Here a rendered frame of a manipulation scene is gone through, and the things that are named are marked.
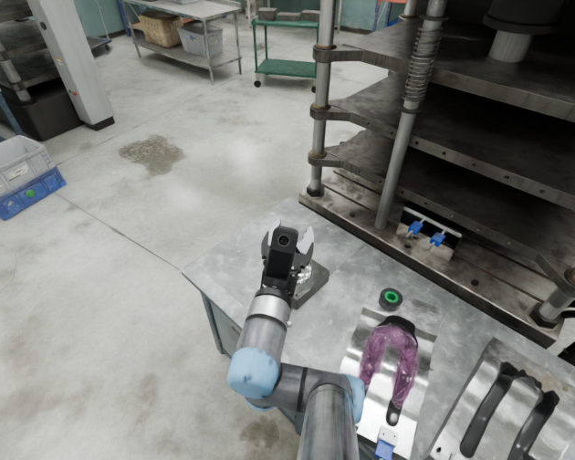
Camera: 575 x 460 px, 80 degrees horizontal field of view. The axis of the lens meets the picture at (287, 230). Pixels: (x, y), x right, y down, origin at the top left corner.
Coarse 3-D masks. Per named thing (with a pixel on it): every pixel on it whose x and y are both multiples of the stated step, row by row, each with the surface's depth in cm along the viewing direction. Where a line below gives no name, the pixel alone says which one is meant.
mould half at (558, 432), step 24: (480, 360) 115; (504, 360) 115; (528, 360) 115; (480, 384) 104; (528, 384) 102; (552, 384) 109; (456, 408) 102; (504, 408) 100; (528, 408) 98; (456, 432) 97; (504, 432) 97; (552, 432) 94; (432, 456) 92; (480, 456) 93; (504, 456) 93; (552, 456) 92
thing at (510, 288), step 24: (336, 168) 209; (336, 192) 194; (360, 192) 192; (336, 216) 180; (360, 216) 177; (384, 240) 165; (408, 240) 165; (480, 240) 165; (408, 264) 161; (432, 264) 154; (456, 264) 154; (480, 264) 154; (504, 264) 154; (528, 264) 154; (456, 288) 148; (480, 288) 145; (504, 288) 145; (528, 288) 145; (552, 288) 145; (504, 312) 138; (552, 336) 129
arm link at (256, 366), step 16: (256, 320) 56; (272, 320) 56; (240, 336) 56; (256, 336) 54; (272, 336) 55; (240, 352) 53; (256, 352) 52; (272, 352) 53; (240, 368) 51; (256, 368) 51; (272, 368) 52; (240, 384) 51; (256, 384) 50; (272, 384) 52
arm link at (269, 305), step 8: (264, 296) 60; (272, 296) 60; (256, 304) 59; (264, 304) 58; (272, 304) 58; (280, 304) 59; (248, 312) 59; (256, 312) 58; (264, 312) 57; (272, 312) 57; (280, 312) 58; (288, 312) 60; (280, 320) 58; (288, 320) 61
